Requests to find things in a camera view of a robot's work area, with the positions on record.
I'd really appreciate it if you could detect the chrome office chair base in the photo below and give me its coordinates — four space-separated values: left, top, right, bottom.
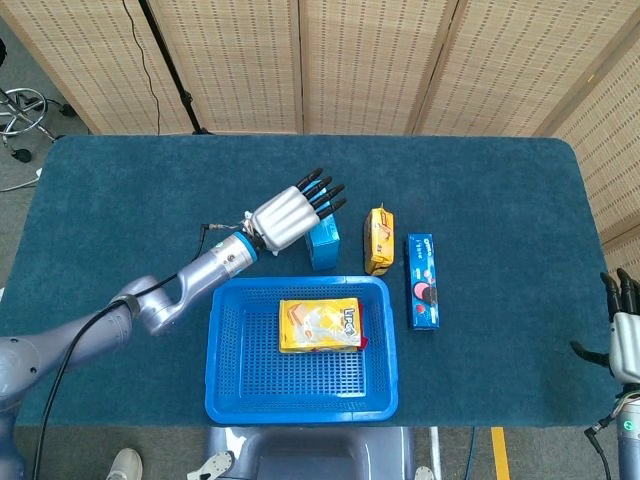
0 87 76 162

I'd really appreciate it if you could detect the yellow orange snack pack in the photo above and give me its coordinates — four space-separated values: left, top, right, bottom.
363 202 396 277

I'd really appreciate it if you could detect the dark blue Oreo box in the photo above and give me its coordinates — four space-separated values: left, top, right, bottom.
404 232 442 331

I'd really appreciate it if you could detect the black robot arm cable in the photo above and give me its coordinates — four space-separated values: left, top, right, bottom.
29 272 181 480

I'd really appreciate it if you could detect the light blue cookie box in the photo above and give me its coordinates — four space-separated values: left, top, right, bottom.
304 218 344 273

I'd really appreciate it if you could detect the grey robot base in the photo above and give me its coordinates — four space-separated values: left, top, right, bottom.
187 427 436 480

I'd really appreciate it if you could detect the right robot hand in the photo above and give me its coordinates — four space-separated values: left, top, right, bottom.
570 268 640 386

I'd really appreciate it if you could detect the yellow red Lipo snack bag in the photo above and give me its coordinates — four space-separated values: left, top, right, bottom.
277 297 370 355

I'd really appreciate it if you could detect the thin black hanging cable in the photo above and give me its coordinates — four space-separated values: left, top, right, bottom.
122 0 161 135

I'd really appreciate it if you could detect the blue floor cable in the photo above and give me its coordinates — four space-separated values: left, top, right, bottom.
462 427 476 480

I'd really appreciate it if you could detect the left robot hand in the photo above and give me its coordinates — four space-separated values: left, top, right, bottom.
243 167 348 259

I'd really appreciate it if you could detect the black stand pole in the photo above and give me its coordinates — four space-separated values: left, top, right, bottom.
137 0 214 136

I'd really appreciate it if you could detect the white sneaker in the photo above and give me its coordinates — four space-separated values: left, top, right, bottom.
105 447 144 480

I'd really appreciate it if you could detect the yellow floor tape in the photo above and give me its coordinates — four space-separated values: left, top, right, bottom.
490 427 511 480

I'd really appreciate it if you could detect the teal table mat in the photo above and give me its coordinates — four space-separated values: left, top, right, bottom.
0 134 626 429

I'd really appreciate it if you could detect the bamboo folding screen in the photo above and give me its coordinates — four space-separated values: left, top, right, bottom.
0 0 640 311

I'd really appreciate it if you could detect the white floor strip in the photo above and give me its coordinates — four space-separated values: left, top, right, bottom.
429 427 444 480

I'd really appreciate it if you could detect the white floor cable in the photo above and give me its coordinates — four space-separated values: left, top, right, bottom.
0 167 44 194

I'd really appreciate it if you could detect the blue perforated plastic basket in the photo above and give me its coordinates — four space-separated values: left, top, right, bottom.
204 274 400 425

